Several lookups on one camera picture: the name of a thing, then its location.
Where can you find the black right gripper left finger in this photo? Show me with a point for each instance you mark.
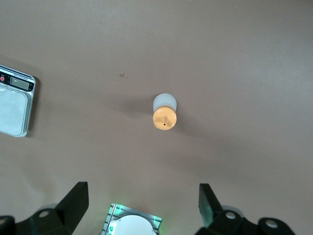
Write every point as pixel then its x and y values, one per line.
pixel 71 208

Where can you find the aluminium arm base plate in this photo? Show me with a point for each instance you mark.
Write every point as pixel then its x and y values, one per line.
pixel 122 210

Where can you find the small liquid droplet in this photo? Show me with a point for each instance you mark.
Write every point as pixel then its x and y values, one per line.
pixel 121 74

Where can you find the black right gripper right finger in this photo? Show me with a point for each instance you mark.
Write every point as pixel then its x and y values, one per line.
pixel 225 222

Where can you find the squeeze bottle with orange cap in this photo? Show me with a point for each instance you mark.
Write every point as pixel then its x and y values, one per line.
pixel 164 120

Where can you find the silver digital kitchen scale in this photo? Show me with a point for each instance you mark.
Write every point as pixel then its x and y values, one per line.
pixel 12 110

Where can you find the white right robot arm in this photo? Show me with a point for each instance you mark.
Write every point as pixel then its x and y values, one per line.
pixel 132 226

